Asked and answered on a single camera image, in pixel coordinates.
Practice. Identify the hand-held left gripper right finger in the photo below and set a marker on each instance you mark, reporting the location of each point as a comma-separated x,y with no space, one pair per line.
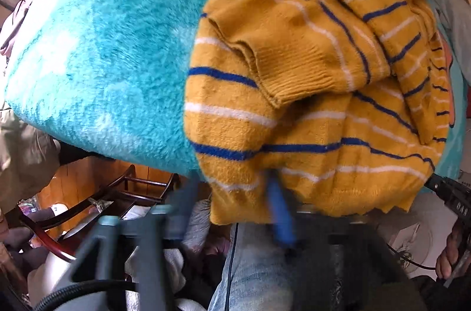
280,215

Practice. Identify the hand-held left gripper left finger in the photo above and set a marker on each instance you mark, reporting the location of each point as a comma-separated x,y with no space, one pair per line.
183,208

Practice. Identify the pink cloth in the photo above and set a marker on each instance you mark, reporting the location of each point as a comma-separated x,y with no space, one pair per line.
16,24

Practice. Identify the dark red wooden chair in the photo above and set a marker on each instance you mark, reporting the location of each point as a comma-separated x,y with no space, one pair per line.
110,197

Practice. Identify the white fluffy cloth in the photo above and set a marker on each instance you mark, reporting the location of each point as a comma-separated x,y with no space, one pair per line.
165,270

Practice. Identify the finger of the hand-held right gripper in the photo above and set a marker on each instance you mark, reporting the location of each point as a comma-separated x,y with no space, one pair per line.
438,184

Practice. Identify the person's right hand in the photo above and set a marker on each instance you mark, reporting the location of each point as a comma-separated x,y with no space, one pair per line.
447,252

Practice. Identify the turquoise fluffy blanket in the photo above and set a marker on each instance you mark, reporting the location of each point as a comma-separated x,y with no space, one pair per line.
110,50

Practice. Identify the yellow striped knit sweater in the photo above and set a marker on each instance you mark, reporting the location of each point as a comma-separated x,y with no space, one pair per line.
312,83

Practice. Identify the light blue printed cloth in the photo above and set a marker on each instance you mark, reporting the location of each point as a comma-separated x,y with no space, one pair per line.
454,39

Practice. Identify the person's leg in jeans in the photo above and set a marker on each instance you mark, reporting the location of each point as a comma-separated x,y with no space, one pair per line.
257,274

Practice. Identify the beige cloth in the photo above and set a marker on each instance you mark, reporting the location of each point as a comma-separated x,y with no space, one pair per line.
25,156

